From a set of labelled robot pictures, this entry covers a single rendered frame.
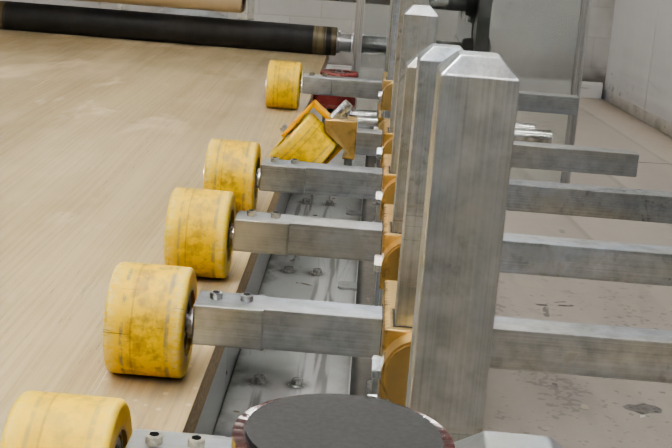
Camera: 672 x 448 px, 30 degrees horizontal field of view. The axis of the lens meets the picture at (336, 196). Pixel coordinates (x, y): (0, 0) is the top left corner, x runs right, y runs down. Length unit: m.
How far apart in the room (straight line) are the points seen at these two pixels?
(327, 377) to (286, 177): 0.42
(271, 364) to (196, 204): 0.65
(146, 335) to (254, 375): 0.81
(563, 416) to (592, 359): 2.45
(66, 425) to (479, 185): 0.24
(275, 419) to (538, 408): 3.04
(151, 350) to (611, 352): 0.32
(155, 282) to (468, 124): 0.38
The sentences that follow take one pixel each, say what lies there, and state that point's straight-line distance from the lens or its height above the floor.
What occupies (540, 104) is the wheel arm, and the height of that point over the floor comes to 0.94.
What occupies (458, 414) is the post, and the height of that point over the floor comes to 1.01.
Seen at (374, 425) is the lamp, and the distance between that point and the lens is 0.35.
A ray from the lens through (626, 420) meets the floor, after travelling 3.40.
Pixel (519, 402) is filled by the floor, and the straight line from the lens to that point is 3.40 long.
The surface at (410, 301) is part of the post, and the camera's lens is 0.84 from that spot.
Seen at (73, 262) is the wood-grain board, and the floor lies 0.90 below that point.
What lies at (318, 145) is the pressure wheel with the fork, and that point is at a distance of 1.60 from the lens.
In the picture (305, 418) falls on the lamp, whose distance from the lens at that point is 0.35.
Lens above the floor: 1.24
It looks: 13 degrees down
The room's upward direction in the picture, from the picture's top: 4 degrees clockwise
